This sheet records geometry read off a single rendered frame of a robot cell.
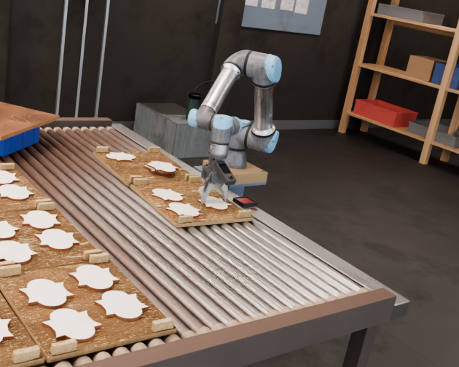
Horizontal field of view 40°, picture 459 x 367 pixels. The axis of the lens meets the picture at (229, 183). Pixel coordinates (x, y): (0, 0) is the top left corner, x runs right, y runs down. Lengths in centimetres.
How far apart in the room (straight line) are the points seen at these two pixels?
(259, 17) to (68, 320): 629
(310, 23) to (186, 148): 274
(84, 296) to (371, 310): 88
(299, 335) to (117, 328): 51
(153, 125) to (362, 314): 477
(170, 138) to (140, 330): 469
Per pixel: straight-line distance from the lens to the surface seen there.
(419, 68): 830
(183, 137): 625
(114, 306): 173
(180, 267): 205
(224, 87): 273
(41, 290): 178
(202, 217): 241
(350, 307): 196
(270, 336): 175
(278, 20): 785
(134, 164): 289
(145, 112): 665
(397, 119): 846
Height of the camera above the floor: 183
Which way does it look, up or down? 18 degrees down
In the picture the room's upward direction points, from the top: 10 degrees clockwise
